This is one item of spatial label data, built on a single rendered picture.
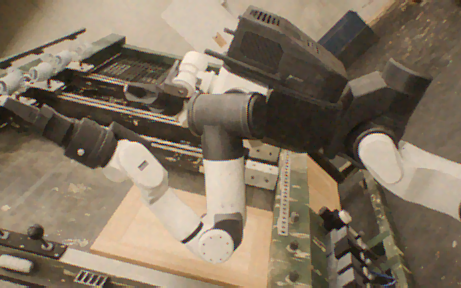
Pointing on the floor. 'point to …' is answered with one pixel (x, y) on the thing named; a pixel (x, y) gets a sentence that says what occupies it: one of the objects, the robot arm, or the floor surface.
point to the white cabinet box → (204, 24)
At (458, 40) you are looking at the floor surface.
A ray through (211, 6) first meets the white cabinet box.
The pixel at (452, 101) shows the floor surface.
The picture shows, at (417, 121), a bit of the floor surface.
